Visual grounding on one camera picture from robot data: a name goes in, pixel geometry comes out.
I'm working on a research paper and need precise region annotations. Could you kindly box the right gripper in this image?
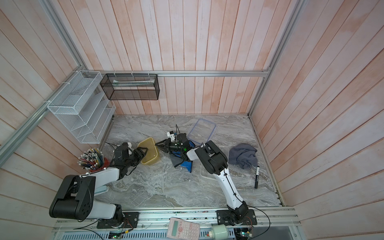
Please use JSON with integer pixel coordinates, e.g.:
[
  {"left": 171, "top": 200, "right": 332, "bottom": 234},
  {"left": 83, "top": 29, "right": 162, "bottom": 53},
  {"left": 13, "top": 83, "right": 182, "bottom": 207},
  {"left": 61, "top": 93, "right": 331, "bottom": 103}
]
[{"left": 155, "top": 139, "right": 185, "bottom": 156}]

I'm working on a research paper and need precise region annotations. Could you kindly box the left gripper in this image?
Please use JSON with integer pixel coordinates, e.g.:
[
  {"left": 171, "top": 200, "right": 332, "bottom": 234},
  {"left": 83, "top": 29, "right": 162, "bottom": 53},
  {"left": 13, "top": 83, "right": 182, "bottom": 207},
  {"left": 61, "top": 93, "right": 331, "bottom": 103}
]
[{"left": 125, "top": 147, "right": 149, "bottom": 168}]

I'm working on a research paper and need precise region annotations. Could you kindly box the yellow lunch box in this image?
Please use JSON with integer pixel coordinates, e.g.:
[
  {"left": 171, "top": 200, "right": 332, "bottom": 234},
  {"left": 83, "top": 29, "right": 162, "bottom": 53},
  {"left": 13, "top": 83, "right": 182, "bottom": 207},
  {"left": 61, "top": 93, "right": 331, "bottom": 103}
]
[{"left": 138, "top": 137, "right": 160, "bottom": 166}]

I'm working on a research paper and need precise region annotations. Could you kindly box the grey cloth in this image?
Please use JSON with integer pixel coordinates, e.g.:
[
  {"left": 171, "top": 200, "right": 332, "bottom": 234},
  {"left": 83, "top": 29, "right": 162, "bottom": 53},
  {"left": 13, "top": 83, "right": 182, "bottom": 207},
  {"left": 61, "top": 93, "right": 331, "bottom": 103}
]
[{"left": 228, "top": 144, "right": 258, "bottom": 170}]

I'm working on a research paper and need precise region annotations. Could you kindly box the clear lunch box blue rim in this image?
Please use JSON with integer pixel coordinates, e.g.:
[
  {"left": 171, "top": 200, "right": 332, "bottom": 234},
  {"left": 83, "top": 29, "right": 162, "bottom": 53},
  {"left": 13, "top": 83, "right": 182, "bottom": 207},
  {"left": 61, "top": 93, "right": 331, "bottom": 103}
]
[{"left": 195, "top": 141, "right": 227, "bottom": 176}]

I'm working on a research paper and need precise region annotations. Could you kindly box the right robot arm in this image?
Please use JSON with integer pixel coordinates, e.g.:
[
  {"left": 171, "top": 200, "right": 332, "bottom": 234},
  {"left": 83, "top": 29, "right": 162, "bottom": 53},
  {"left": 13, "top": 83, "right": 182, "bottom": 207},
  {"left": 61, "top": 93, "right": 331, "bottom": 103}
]
[{"left": 155, "top": 132, "right": 249, "bottom": 225}]

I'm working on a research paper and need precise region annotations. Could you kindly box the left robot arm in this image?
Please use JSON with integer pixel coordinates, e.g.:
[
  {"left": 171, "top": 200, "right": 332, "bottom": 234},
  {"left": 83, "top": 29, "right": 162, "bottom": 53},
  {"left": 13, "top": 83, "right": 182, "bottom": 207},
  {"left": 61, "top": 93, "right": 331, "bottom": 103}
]
[{"left": 49, "top": 142, "right": 149, "bottom": 228}]

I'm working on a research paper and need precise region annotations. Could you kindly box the blue cloth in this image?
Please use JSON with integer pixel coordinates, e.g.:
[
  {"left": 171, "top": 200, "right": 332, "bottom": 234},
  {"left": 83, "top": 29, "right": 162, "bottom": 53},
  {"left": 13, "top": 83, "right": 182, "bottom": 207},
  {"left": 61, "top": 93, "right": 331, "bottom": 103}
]
[{"left": 170, "top": 154, "right": 193, "bottom": 173}]

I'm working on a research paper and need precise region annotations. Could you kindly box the red pencil cup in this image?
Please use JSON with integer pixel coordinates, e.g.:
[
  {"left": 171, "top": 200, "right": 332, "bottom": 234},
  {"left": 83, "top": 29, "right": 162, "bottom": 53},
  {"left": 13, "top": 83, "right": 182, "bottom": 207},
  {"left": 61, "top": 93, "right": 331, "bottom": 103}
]
[{"left": 77, "top": 148, "right": 110, "bottom": 173}]

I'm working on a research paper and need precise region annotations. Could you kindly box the light blue pencil case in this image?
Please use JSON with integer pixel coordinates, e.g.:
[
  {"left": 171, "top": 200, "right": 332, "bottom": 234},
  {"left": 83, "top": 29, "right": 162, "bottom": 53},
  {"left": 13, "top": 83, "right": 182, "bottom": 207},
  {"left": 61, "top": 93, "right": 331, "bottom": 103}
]
[{"left": 94, "top": 186, "right": 110, "bottom": 196}]

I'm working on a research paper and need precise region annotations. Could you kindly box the black mesh basket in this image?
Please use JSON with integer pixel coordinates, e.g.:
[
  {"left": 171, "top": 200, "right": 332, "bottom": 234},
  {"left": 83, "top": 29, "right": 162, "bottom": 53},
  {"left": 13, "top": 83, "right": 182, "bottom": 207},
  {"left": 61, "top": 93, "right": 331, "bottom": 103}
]
[{"left": 101, "top": 73, "right": 160, "bottom": 101}]

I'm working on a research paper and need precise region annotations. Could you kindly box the pink calculator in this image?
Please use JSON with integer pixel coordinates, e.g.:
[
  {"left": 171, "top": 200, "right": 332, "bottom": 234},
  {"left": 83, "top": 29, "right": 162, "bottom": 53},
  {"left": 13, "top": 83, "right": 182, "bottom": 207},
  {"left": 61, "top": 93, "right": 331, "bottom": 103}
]
[{"left": 167, "top": 218, "right": 200, "bottom": 240}]

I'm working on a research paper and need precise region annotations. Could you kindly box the black white marker pen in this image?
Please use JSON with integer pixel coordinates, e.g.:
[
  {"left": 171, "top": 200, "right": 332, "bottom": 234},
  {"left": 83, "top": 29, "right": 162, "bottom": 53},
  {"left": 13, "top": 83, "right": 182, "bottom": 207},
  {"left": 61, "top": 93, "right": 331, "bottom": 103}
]
[{"left": 254, "top": 166, "right": 260, "bottom": 189}]

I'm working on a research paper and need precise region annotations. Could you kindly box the pale green tape roll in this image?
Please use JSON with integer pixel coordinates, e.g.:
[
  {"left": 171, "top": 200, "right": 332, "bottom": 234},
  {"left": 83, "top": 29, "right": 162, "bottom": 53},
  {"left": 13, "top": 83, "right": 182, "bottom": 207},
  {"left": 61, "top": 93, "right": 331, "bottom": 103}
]
[{"left": 207, "top": 225, "right": 229, "bottom": 240}]

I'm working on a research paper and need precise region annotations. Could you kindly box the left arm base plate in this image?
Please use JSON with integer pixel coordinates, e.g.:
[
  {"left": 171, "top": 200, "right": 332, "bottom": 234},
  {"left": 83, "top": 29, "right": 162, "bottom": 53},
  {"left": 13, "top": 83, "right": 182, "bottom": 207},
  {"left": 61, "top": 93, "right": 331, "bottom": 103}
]
[{"left": 97, "top": 212, "right": 139, "bottom": 229}]

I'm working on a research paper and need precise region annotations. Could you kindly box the white wire mesh shelf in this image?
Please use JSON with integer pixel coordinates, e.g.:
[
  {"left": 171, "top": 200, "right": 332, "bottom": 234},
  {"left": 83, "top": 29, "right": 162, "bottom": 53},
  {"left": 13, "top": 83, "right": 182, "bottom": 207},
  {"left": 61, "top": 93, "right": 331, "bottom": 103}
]
[{"left": 48, "top": 71, "right": 116, "bottom": 144}]

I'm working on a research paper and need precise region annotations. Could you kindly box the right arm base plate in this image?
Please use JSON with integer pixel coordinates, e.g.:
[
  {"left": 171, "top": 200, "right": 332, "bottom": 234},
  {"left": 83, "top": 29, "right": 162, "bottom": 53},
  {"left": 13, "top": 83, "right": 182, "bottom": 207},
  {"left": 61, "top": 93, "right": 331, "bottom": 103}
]
[{"left": 216, "top": 210, "right": 257, "bottom": 226}]

